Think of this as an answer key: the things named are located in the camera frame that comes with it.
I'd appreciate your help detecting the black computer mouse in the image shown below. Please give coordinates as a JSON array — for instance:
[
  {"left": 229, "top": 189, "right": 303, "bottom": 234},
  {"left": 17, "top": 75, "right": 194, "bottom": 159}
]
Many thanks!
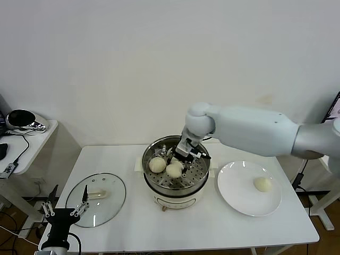
[{"left": 0, "top": 142, "right": 10, "bottom": 161}]

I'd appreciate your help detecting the cream electric cooker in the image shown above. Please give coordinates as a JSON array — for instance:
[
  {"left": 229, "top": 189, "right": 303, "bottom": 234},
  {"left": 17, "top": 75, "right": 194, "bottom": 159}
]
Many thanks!
[{"left": 134, "top": 155, "right": 218, "bottom": 212}]

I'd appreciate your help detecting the white round plate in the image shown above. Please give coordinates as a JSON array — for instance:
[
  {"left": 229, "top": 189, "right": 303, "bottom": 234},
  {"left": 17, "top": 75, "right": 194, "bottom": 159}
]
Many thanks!
[{"left": 217, "top": 161, "right": 282, "bottom": 217}]

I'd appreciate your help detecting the white side desk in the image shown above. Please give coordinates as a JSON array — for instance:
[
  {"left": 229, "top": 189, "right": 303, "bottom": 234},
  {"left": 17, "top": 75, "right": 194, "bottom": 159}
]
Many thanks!
[
  {"left": 308, "top": 156, "right": 340, "bottom": 232},
  {"left": 0, "top": 119, "right": 60, "bottom": 234}
]

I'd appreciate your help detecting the white floor cable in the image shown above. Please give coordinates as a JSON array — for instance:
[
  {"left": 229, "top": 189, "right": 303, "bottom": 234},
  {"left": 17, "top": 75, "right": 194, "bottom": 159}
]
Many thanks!
[{"left": 0, "top": 225, "right": 40, "bottom": 247}]

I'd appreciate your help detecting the grey open laptop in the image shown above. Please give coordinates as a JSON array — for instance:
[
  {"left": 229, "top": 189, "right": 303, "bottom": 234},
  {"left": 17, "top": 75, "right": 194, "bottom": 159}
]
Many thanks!
[{"left": 321, "top": 91, "right": 340, "bottom": 124}]

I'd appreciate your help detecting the white steamed baozi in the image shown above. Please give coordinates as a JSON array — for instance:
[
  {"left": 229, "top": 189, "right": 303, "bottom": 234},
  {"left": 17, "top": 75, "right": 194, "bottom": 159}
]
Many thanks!
[
  {"left": 166, "top": 161, "right": 184, "bottom": 179},
  {"left": 253, "top": 176, "right": 273, "bottom": 193},
  {"left": 148, "top": 157, "right": 167, "bottom": 173}
]

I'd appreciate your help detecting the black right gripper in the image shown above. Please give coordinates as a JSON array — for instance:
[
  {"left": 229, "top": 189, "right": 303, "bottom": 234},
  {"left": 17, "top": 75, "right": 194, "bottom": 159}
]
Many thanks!
[{"left": 166, "top": 148, "right": 198, "bottom": 179}]

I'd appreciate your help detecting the stainless steel steamer basket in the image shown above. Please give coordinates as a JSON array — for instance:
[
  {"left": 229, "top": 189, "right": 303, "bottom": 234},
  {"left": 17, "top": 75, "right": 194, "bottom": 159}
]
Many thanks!
[{"left": 142, "top": 135, "right": 210, "bottom": 195}]

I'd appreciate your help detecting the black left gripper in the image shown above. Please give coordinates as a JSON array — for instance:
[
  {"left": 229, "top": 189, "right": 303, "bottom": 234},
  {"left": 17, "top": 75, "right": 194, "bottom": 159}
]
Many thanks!
[{"left": 41, "top": 184, "right": 90, "bottom": 244}]

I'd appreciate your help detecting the small grey adapter box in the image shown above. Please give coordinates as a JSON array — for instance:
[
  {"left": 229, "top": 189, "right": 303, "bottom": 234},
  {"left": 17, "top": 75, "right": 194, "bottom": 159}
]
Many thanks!
[{"left": 0, "top": 161, "right": 20, "bottom": 179}]

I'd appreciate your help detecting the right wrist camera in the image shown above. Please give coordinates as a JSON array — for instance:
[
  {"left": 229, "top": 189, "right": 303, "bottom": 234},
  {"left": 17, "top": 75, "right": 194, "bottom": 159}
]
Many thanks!
[{"left": 176, "top": 137, "right": 198, "bottom": 157}]

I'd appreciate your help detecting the black and white charger cable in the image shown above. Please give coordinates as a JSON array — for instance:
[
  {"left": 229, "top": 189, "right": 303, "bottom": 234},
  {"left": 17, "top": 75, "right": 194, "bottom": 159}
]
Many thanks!
[{"left": 291, "top": 159, "right": 309, "bottom": 191}]

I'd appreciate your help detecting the glass pot lid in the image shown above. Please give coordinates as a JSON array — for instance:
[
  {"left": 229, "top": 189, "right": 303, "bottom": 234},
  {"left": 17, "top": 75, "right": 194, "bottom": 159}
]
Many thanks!
[{"left": 65, "top": 173, "right": 127, "bottom": 228}]

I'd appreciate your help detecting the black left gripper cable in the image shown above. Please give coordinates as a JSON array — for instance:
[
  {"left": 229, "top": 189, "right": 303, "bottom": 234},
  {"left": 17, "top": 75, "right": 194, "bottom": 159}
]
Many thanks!
[{"left": 67, "top": 232, "right": 82, "bottom": 255}]

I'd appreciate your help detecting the chrome and black headset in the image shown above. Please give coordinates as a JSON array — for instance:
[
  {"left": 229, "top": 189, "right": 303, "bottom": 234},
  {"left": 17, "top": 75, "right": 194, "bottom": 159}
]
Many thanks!
[{"left": 5, "top": 109, "right": 50, "bottom": 136}]

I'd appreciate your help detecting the black floor cable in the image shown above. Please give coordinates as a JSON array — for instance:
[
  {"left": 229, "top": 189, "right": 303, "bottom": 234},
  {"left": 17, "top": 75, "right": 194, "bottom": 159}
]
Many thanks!
[{"left": 0, "top": 209, "right": 19, "bottom": 237}]

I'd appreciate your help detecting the black desk cable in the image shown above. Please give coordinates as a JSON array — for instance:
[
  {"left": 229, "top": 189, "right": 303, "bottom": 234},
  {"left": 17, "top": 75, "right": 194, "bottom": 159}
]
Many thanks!
[{"left": 0, "top": 131, "right": 30, "bottom": 164}]

